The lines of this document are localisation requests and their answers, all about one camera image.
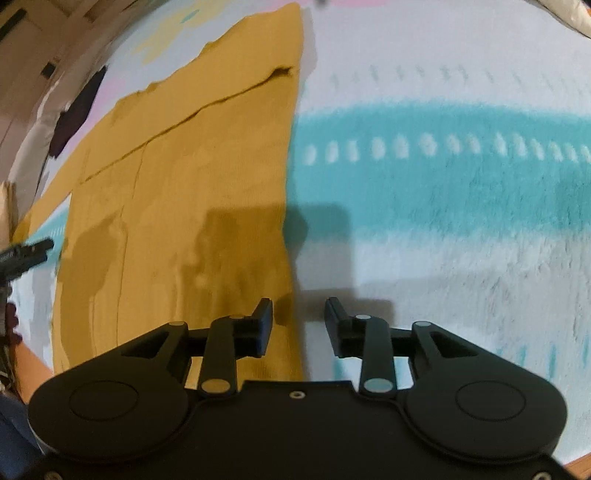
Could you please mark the yellow knit garment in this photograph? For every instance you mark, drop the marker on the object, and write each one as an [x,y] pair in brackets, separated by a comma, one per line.
[194,184]

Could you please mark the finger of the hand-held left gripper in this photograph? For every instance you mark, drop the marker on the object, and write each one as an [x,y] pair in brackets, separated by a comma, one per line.
[25,256]

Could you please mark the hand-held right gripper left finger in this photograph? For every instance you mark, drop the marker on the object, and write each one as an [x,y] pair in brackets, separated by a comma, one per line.
[266,325]

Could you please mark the person's left hand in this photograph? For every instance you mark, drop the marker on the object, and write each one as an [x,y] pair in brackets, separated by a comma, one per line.
[10,321]

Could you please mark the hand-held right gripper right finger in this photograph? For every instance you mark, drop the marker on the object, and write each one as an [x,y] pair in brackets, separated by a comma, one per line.
[330,321]

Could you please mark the dark cloth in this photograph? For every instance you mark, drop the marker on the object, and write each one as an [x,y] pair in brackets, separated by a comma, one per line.
[76,115]

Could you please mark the white pillow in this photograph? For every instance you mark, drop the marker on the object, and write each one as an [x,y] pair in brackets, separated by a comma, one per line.
[34,134]

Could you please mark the person's left forearm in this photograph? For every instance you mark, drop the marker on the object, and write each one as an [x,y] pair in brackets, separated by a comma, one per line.
[30,367]

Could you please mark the white wardrobe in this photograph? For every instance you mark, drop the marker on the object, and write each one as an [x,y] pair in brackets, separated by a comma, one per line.
[27,41]

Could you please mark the cream pillow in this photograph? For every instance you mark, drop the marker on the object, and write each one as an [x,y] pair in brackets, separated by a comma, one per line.
[572,14]

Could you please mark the pastel flower printed blanket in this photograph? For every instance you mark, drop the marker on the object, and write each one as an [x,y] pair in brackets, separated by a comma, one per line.
[415,194]

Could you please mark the person's blue pants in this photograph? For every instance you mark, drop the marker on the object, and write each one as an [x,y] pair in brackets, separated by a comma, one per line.
[11,420]

